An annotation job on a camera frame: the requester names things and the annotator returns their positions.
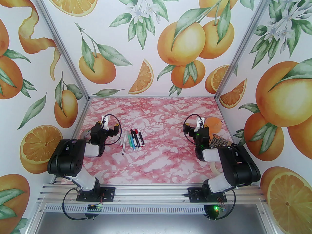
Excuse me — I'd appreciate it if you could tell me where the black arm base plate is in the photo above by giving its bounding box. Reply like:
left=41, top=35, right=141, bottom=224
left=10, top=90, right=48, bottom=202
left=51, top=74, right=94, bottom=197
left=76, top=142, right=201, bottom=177
left=76, top=187, right=115, bottom=202
left=189, top=187, right=227, bottom=203

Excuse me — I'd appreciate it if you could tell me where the grey steel panel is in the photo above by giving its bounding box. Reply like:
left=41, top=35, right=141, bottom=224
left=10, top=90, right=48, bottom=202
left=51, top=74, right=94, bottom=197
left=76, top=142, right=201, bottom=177
left=32, top=211, right=276, bottom=234

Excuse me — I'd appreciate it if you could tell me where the beige masking tape roll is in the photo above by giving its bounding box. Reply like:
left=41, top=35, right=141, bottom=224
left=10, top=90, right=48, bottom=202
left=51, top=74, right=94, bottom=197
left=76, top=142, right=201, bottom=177
left=210, top=162, right=224, bottom=174

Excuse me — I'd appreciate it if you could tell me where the aluminium frame post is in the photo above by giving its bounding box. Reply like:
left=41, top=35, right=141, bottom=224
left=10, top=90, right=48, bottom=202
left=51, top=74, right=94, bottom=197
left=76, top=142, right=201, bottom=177
left=214, top=0, right=279, bottom=101
left=27, top=0, right=91, bottom=101

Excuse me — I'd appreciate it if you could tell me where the aluminium mounting rail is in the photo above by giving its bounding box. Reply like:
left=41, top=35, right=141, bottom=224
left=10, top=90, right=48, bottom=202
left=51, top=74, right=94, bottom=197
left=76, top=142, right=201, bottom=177
left=36, top=182, right=267, bottom=205

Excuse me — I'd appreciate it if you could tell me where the dark desk calculator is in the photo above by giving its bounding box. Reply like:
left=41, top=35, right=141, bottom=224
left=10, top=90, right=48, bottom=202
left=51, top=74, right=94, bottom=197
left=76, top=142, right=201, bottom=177
left=210, top=134, right=232, bottom=150

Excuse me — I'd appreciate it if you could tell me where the orange plush toy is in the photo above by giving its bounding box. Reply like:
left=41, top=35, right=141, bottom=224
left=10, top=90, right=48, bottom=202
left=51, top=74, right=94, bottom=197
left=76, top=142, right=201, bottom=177
left=205, top=117, right=223, bottom=134

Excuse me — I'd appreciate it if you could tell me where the perforated metal cable tray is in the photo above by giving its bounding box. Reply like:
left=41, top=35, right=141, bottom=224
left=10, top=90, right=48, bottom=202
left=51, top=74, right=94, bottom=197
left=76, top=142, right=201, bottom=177
left=41, top=203, right=210, bottom=214

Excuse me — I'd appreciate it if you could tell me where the black base cable loop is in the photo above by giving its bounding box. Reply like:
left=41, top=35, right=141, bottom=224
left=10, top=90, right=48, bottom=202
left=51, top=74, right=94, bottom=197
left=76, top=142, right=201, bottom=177
left=207, top=189, right=236, bottom=222
left=62, top=188, right=95, bottom=222

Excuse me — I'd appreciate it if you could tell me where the black controller with green light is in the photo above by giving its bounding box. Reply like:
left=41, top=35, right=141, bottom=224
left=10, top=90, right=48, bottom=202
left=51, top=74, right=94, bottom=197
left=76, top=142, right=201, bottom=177
left=204, top=204, right=227, bottom=220

